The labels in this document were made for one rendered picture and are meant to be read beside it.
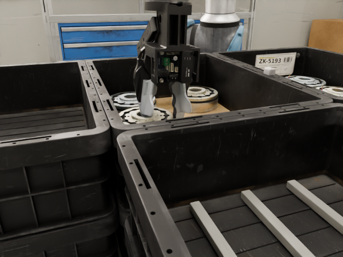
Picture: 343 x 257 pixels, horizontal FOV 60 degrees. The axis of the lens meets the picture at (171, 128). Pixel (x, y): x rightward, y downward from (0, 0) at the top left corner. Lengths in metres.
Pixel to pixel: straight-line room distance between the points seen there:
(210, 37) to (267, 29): 3.10
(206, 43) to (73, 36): 1.64
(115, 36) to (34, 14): 1.07
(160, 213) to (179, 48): 0.30
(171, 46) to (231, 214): 0.24
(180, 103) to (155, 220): 0.36
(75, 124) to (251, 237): 0.40
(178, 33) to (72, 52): 2.03
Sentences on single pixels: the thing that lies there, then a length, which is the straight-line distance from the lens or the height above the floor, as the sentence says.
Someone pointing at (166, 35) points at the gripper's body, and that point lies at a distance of 0.44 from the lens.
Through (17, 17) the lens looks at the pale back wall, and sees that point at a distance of 3.30.
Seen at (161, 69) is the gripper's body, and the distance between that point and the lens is 0.46.
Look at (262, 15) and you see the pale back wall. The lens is 3.92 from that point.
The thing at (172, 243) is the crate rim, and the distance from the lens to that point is 0.18.
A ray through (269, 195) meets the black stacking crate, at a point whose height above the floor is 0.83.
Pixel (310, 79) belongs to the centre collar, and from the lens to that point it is 0.84.
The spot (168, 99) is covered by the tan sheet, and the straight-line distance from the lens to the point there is 0.72.
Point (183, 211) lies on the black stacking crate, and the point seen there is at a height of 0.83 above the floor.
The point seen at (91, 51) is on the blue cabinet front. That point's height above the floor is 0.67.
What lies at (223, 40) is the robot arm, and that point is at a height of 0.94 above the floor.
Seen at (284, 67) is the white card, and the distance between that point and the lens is 0.88.
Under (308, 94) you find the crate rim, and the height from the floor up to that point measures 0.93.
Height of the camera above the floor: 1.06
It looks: 24 degrees down
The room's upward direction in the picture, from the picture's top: straight up
